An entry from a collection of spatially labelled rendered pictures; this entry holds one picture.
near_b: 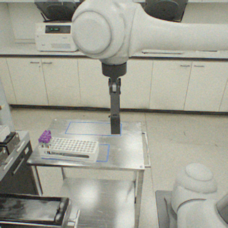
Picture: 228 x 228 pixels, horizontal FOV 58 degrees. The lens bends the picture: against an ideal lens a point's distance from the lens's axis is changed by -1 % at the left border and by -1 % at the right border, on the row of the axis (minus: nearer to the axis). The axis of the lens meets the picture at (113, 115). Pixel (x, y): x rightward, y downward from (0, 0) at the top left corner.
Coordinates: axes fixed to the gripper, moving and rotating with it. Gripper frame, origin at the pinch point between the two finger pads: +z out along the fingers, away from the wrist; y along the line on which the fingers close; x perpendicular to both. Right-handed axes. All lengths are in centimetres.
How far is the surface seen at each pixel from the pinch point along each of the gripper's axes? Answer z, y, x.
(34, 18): -3, 290, 128
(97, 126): 38, 50, 13
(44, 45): 25, 225, 98
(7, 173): 52, 24, 65
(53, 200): 36.9, -5.1, 27.2
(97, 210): 91, 26, 15
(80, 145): 30.6, 23.2, 19.4
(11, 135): 36, 40, 65
